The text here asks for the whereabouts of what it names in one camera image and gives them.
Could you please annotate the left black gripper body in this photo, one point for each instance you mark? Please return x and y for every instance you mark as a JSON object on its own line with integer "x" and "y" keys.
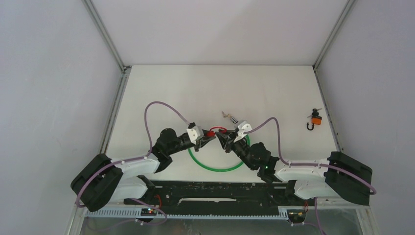
{"x": 181, "y": 145}

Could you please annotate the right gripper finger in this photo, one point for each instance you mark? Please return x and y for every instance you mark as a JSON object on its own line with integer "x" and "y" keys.
{"x": 231, "y": 133}
{"x": 225, "y": 141}

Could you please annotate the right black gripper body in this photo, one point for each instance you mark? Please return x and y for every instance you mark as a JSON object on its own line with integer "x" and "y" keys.
{"x": 241, "y": 148}

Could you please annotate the green cable lock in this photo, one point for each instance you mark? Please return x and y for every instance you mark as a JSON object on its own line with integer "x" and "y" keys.
{"x": 212, "y": 169}

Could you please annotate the silver key bunch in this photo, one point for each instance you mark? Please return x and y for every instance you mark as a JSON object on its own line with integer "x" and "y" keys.
{"x": 230, "y": 117}

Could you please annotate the red cable lock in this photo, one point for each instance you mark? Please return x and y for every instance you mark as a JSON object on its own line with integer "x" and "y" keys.
{"x": 213, "y": 130}

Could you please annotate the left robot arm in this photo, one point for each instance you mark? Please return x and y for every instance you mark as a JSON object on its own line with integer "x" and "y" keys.
{"x": 106, "y": 180}

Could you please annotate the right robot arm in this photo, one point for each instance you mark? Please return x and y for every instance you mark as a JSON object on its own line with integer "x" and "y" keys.
{"x": 339, "y": 175}

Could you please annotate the orange padlock with keys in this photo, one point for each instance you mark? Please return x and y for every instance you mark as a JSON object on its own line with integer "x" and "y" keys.
{"x": 315, "y": 119}

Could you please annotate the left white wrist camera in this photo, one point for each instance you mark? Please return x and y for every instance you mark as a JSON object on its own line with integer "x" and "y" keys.
{"x": 194, "y": 132}

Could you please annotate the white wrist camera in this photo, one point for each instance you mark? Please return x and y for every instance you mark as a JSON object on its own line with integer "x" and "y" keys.
{"x": 194, "y": 132}
{"x": 242, "y": 128}

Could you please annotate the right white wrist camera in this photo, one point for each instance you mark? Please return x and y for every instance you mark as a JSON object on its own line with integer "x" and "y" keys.
{"x": 242, "y": 128}

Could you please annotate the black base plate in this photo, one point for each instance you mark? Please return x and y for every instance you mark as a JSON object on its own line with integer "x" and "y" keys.
{"x": 202, "y": 198}

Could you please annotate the left aluminium corner post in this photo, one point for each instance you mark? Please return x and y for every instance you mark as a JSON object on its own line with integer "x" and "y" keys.
{"x": 102, "y": 30}

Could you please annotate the aluminium corner post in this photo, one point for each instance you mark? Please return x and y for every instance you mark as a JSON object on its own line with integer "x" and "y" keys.
{"x": 334, "y": 32}
{"x": 102, "y": 30}

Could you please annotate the grey cable duct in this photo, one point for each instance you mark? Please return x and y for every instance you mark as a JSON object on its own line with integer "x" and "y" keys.
{"x": 113, "y": 212}

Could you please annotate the aluminium front frame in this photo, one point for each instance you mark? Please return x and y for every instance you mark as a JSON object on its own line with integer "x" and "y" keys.
{"x": 329, "y": 215}

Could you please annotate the right aluminium corner post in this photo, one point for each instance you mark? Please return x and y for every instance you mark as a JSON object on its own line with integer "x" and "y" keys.
{"x": 334, "y": 32}

